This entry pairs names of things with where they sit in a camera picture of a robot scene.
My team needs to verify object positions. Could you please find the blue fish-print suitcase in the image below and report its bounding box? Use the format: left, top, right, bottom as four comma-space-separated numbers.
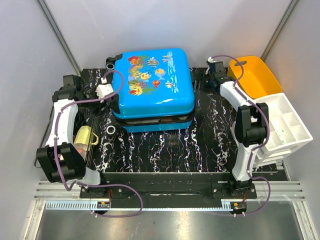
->
105, 48, 196, 135

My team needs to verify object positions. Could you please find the orange plastic basket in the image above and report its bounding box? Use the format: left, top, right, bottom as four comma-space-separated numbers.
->
227, 56, 282, 99

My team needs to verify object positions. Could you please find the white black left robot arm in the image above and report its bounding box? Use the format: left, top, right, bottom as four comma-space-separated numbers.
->
36, 74, 116, 198

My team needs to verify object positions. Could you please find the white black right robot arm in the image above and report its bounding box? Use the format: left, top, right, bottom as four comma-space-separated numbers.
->
204, 58, 270, 199

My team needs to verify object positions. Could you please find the pale yellow mug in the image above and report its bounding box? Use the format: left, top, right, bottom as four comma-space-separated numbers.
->
73, 125, 99, 152

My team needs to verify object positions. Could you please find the pink patterned cup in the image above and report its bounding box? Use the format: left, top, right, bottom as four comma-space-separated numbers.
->
76, 148, 87, 155

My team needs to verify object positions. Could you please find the white divided organizer tray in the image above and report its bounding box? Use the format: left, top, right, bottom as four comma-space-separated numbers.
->
253, 92, 313, 168

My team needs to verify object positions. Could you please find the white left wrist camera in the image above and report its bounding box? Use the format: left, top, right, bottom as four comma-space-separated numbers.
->
95, 77, 114, 99

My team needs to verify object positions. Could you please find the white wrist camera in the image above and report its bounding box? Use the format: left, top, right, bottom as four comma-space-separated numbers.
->
95, 77, 114, 99
206, 57, 216, 66

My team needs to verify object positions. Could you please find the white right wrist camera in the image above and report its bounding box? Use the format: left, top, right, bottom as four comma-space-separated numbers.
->
206, 57, 216, 66

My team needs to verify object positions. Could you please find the black wire dish rack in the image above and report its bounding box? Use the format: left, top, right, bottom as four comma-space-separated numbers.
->
34, 96, 101, 171

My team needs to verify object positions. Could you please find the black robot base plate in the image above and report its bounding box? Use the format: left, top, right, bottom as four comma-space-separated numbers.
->
47, 171, 286, 201

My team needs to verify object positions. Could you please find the aluminium frame rail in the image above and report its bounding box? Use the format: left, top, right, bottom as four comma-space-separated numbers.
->
22, 181, 320, 240

